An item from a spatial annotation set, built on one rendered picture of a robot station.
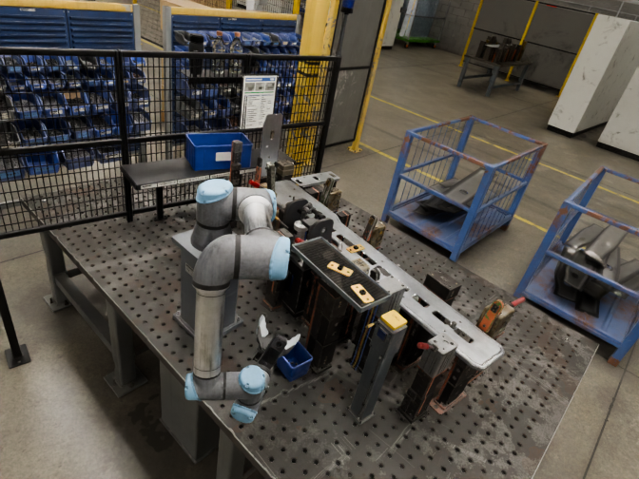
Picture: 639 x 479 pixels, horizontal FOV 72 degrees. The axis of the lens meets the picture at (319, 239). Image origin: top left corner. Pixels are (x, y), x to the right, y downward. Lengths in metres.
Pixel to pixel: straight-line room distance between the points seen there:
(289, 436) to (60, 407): 1.35
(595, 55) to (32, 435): 9.11
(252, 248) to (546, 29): 13.02
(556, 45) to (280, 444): 12.93
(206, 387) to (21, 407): 1.48
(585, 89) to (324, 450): 8.54
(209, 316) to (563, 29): 13.03
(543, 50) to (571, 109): 4.53
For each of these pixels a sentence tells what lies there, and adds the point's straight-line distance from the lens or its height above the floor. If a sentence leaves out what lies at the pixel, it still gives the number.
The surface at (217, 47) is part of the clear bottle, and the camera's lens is 2.43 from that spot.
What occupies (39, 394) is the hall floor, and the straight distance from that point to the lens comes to 2.67.
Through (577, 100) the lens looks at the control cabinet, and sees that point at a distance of 9.48.
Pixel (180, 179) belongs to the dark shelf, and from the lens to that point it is 2.22.
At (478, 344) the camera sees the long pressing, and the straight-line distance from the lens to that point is 1.66.
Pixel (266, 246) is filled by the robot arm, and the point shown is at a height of 1.39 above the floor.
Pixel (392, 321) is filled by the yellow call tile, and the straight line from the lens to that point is 1.35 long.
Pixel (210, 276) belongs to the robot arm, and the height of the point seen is 1.32.
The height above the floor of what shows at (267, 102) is 1.30.
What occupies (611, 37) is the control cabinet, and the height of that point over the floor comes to 1.71.
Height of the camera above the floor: 2.03
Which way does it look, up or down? 33 degrees down
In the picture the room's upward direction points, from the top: 12 degrees clockwise
